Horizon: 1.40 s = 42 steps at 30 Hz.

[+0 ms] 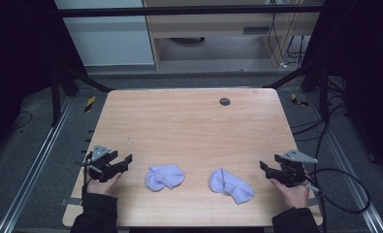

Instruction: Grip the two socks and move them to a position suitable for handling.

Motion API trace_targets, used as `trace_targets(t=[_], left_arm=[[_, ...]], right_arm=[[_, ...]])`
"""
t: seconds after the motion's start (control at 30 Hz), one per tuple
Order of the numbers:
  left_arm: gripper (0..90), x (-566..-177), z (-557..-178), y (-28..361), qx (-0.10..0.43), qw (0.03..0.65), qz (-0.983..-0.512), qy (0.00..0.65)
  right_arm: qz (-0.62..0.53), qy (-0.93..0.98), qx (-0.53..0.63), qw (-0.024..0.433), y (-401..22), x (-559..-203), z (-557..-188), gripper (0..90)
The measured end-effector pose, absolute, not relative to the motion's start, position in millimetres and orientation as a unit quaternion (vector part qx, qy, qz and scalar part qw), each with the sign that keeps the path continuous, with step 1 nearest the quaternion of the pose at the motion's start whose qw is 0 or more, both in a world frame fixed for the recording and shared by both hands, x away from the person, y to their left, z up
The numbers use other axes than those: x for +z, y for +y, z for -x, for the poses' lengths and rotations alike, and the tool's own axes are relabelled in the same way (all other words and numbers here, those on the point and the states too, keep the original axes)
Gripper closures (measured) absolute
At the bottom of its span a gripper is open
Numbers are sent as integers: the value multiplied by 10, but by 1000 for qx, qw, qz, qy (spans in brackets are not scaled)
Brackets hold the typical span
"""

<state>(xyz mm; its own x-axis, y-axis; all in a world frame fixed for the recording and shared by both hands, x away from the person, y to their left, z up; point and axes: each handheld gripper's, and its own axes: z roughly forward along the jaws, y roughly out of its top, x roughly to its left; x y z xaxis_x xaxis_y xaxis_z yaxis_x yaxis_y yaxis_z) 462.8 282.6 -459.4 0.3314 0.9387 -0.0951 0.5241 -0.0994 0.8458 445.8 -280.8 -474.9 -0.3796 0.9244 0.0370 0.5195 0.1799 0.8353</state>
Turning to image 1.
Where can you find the person's left hand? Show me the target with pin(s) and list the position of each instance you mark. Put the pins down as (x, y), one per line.
(102, 188)

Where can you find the person's black sleeve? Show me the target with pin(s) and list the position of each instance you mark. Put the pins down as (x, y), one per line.
(97, 213)
(295, 221)

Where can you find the black curtain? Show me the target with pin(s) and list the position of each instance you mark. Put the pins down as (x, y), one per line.
(17, 64)
(367, 64)

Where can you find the black frame stand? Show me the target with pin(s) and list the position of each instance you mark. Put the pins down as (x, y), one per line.
(55, 97)
(324, 97)

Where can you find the light wooden desk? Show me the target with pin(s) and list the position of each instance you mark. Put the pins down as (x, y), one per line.
(211, 27)

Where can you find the black horizontal frame bar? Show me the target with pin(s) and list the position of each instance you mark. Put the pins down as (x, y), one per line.
(179, 11)

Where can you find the aluminium floor rail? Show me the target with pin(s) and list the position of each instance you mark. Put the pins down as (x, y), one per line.
(34, 168)
(350, 168)

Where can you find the person's right black sleeve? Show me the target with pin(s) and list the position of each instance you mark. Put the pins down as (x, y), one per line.
(295, 221)

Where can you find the grey round table grommet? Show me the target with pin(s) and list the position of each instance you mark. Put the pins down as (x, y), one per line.
(224, 101)

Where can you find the person's left black sleeve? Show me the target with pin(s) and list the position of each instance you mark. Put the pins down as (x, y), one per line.
(97, 213)

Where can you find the light purple sock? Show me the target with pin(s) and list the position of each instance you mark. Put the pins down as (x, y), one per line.
(165, 176)
(231, 186)

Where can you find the white cabinet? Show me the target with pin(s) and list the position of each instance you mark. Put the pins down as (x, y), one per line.
(108, 42)

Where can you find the person's right hand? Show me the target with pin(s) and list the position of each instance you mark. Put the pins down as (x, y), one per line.
(293, 195)

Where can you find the grey tape piece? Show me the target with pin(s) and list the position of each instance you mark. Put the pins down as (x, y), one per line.
(315, 202)
(70, 201)

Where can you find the yellow black striped tape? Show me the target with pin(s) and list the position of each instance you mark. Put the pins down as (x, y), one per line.
(297, 100)
(89, 104)

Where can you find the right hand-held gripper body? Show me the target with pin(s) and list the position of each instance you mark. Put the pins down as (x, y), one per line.
(291, 171)

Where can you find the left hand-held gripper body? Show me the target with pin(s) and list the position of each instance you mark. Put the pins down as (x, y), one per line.
(99, 168)

